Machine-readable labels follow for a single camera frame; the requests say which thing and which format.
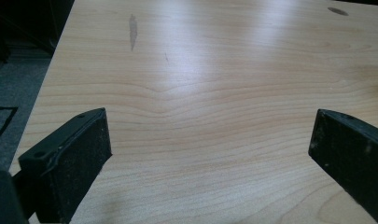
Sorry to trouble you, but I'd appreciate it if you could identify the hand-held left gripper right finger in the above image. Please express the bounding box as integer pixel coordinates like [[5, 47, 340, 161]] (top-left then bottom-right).
[[307, 108, 378, 224]]

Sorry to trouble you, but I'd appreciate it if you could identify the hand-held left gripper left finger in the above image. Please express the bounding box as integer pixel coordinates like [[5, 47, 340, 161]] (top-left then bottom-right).
[[10, 107, 113, 224]]

